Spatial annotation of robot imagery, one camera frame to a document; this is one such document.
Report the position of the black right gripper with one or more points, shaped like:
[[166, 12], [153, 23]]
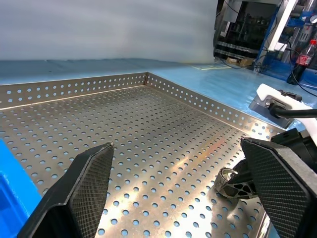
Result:
[[289, 138]]

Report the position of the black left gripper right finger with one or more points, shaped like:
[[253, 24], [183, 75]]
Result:
[[277, 188]]

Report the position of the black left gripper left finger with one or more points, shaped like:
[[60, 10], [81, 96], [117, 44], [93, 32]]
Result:
[[81, 198]]

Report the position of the blue compartment tray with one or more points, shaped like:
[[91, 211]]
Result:
[[12, 198]]

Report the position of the brown cardboard box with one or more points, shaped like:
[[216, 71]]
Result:
[[237, 61]]

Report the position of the perforated metal tray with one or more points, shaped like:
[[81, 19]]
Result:
[[148, 124]]

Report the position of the blue metal shelf rack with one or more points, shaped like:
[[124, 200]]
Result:
[[266, 60]]

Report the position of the cola bottle red label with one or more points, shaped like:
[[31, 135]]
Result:
[[303, 62]]

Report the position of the dark equipment rack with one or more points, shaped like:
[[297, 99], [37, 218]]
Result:
[[242, 29]]

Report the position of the white foam sheet backdrop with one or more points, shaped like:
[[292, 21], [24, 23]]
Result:
[[99, 29]]

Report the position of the white vertical post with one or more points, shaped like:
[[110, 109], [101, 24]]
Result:
[[282, 24]]

